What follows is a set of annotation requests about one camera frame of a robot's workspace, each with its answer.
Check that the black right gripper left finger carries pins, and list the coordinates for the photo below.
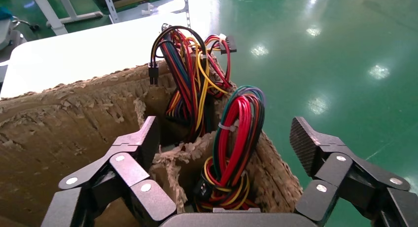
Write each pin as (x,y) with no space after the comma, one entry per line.
(130,173)

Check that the ragged brown cardboard box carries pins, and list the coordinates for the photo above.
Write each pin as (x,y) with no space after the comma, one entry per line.
(65,127)

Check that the white metal frame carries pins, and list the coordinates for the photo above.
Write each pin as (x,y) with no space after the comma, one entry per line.
(49,13)

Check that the small white object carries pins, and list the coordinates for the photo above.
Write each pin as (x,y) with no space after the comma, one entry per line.
(148,9)

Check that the white perforated strut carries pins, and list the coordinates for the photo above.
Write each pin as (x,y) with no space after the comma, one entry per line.
(109,6)
(186,6)

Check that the grey white machine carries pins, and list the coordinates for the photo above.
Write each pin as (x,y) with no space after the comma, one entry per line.
(9,39)

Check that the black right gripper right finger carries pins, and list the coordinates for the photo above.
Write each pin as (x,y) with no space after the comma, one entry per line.
(339,179)

